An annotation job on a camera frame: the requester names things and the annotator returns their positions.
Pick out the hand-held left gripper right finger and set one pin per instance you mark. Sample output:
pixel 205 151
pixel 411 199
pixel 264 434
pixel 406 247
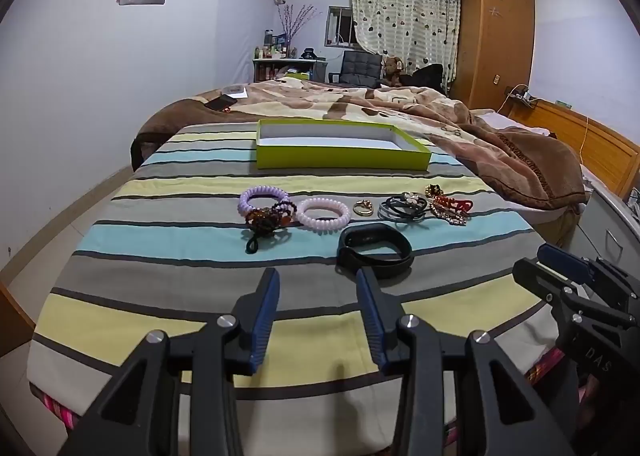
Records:
pixel 372 321

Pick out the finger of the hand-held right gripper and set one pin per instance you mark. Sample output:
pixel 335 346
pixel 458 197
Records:
pixel 537 277
pixel 565 263

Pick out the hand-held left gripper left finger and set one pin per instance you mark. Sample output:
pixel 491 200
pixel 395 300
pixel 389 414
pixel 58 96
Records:
pixel 262 316

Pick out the black fitness band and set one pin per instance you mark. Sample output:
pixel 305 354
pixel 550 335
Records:
pixel 395 263

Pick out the red hair clip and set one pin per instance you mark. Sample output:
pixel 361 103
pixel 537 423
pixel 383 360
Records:
pixel 452 203

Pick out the lime green shallow box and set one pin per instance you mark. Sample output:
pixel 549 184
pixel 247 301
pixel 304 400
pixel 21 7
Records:
pixel 340 158

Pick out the grey bedside cabinet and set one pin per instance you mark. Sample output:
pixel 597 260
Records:
pixel 610 231

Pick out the striped bed sheet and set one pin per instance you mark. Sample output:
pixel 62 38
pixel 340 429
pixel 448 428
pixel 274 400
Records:
pixel 175 246

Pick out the wooden headboard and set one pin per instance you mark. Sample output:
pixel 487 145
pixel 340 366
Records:
pixel 600 145

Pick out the power strip with chargers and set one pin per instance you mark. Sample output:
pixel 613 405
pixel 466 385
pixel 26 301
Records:
pixel 521 95

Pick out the brown patterned blanket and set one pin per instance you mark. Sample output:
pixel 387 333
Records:
pixel 450 120

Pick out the black smartphone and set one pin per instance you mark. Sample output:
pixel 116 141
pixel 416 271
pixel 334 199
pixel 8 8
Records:
pixel 221 103

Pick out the small white box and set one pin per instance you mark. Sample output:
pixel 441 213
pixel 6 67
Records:
pixel 235 90

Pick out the pink patterned under sheet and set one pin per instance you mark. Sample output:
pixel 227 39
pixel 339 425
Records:
pixel 55 410

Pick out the wooden wardrobe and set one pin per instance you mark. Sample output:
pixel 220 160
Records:
pixel 492 45

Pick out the black cloth bundle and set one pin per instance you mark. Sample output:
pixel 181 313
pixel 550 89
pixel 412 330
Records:
pixel 425 75

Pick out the small green box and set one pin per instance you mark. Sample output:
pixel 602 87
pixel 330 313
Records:
pixel 298 77

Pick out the wooden furniture corner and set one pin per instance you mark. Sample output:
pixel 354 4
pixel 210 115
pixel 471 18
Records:
pixel 12 321

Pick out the white desk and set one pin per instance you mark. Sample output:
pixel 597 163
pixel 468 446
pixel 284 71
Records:
pixel 295 66

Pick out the brown teddy bear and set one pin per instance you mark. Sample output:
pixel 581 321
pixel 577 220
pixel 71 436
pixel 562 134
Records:
pixel 392 68

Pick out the black office chair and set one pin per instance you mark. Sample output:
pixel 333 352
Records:
pixel 357 66

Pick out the assorted bottles and jars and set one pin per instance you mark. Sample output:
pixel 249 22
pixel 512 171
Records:
pixel 272 49

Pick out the heart print curtain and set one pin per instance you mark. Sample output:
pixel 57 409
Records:
pixel 400 20

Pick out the purple blossom branches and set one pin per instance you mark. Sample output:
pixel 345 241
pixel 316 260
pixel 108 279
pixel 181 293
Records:
pixel 295 20

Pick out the window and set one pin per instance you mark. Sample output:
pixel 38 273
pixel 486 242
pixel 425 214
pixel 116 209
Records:
pixel 340 25

